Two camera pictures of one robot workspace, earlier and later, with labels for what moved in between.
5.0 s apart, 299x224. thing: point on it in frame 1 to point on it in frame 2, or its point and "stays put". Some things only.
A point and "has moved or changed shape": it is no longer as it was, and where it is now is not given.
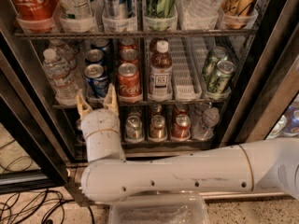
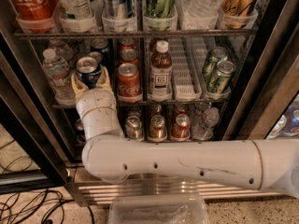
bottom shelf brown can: [158, 129] stays put
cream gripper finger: [110, 102] to [104, 81]
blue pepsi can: [96, 79] has moved or changed shape
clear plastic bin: [160, 208] stays put
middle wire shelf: [148, 105] stays put
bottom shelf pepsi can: [79, 136] stays put
